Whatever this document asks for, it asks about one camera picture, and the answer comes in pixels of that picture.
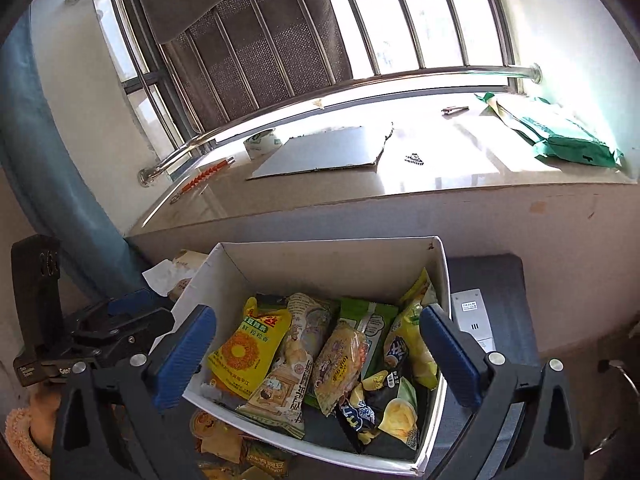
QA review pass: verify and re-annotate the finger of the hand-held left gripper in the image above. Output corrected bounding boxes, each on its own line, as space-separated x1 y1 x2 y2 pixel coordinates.
72 307 176 363
67 287 163 335

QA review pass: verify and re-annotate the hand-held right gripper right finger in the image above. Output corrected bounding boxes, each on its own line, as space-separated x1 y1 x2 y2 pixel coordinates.
419 304 586 480

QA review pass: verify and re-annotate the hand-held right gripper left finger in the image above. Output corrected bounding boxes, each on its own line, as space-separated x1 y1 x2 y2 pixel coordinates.
50 304 218 480

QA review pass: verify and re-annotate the yellow-green chips packet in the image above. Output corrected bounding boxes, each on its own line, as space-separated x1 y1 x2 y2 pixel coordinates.
384 269 441 392

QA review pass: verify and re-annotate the yellow snack packet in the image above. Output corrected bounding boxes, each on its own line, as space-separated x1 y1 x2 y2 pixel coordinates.
206 296 294 402

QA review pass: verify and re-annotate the light green snack packet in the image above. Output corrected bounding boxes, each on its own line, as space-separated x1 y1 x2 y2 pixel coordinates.
339 299 399 407

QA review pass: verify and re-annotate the dark chips packet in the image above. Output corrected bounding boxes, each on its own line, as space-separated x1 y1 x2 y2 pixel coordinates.
339 369 419 455

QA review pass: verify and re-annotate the beige printed snack packet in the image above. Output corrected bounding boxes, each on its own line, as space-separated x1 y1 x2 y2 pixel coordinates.
236 293 335 440

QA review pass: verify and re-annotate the white cardboard box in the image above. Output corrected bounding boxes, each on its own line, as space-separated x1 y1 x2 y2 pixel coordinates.
182 236 453 477

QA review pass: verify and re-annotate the person's left forearm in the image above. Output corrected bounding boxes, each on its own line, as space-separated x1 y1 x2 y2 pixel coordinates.
4 389 65 480

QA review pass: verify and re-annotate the tissue box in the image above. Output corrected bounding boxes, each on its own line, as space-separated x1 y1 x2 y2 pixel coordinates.
142 248 209 304

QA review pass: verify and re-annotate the white remote control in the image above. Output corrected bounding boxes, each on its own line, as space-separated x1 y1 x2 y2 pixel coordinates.
450 287 497 354

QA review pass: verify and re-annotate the small orange snack packet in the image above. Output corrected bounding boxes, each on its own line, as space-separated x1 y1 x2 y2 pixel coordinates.
191 409 247 464

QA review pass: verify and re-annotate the blue-grey curtain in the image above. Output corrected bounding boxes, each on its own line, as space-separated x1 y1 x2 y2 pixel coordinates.
0 25 152 282

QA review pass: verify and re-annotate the tape roll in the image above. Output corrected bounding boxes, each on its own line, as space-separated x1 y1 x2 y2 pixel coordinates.
243 129 281 161

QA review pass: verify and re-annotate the grey cardboard sheet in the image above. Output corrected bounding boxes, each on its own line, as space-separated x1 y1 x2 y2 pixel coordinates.
245 122 395 181

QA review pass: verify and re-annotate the green plastic bag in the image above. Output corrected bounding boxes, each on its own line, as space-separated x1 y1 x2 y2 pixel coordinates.
475 91 625 169

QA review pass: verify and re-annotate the grey mesh cloth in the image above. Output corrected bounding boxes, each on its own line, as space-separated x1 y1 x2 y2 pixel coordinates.
130 0 353 123

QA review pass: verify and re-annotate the metal window guard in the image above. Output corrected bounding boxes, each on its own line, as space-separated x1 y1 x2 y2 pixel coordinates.
67 0 544 189

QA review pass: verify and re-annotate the metal chair frame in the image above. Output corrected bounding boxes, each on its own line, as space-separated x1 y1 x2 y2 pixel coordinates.
586 357 640 462

